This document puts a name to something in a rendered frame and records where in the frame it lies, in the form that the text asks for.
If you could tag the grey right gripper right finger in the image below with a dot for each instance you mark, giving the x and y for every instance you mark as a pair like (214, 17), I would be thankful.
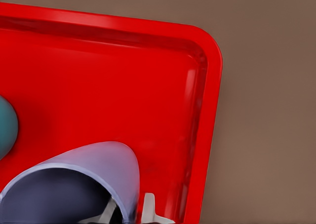
(149, 209)

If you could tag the lavender cup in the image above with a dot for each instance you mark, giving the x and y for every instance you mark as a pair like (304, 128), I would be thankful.
(108, 164)

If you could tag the red plastic tray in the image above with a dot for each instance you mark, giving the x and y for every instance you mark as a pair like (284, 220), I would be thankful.
(103, 85)

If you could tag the teal bowl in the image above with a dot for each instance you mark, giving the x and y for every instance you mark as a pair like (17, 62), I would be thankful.
(6, 125)

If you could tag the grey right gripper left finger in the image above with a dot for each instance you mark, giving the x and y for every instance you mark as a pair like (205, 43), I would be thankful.
(106, 212)

